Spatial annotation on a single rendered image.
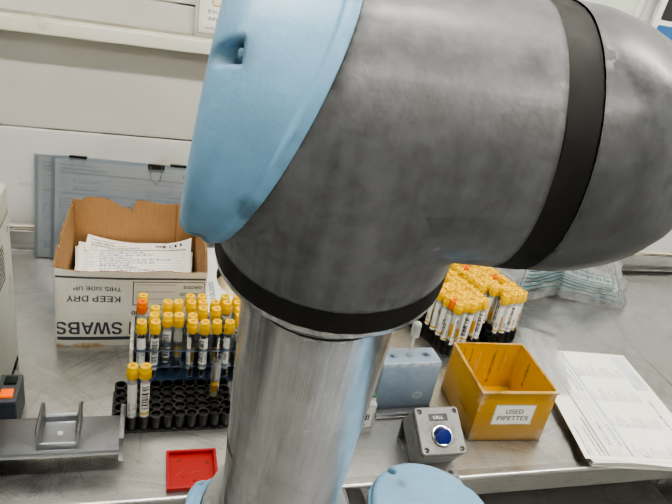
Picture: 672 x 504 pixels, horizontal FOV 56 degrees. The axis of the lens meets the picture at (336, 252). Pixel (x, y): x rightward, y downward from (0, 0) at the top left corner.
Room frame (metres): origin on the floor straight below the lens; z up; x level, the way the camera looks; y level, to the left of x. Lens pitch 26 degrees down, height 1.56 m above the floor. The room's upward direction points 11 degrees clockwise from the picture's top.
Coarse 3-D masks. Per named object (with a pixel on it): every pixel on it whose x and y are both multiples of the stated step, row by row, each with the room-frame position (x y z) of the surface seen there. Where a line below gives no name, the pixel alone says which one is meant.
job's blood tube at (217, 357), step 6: (216, 354) 0.77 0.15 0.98; (216, 360) 0.76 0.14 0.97; (216, 366) 0.76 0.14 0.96; (216, 372) 0.76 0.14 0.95; (216, 378) 0.76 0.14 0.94; (210, 384) 0.76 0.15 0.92; (216, 384) 0.76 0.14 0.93; (210, 390) 0.76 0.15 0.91; (216, 390) 0.76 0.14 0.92; (210, 396) 0.76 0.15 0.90; (216, 396) 0.76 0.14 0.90
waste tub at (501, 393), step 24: (456, 360) 0.90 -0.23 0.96; (480, 360) 0.94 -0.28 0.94; (504, 360) 0.95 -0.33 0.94; (528, 360) 0.92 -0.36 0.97; (456, 384) 0.88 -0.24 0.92; (480, 384) 0.82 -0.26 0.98; (504, 384) 0.95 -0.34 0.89; (528, 384) 0.90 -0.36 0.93; (552, 384) 0.85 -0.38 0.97; (480, 408) 0.80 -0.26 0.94; (504, 408) 0.81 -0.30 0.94; (528, 408) 0.82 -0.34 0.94; (480, 432) 0.80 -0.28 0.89; (504, 432) 0.82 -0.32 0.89; (528, 432) 0.83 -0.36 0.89
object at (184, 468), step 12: (168, 456) 0.65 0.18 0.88; (180, 456) 0.66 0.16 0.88; (192, 456) 0.66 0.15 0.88; (204, 456) 0.67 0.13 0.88; (216, 456) 0.66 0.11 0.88; (168, 468) 0.63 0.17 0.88; (180, 468) 0.64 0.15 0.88; (192, 468) 0.64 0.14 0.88; (204, 468) 0.64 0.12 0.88; (216, 468) 0.64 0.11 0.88; (168, 480) 0.61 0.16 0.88; (180, 480) 0.62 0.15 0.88; (192, 480) 0.62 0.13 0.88; (168, 492) 0.59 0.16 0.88
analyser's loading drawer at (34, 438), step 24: (0, 432) 0.60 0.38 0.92; (24, 432) 0.61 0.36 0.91; (48, 432) 0.62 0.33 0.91; (72, 432) 0.63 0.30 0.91; (96, 432) 0.63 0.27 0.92; (120, 432) 0.62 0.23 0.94; (0, 456) 0.57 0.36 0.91; (24, 456) 0.58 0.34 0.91; (48, 456) 0.59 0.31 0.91; (72, 456) 0.60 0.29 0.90; (120, 456) 0.61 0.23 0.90
